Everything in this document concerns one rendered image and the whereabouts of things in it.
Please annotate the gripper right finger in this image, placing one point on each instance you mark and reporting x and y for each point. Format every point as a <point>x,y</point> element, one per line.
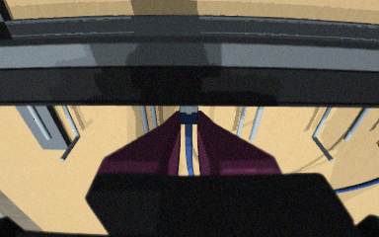
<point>228,153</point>

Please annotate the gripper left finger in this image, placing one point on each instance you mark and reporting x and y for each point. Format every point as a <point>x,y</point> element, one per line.
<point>150,152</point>

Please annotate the blue patch cord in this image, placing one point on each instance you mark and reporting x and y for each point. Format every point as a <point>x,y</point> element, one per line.
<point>188,142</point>

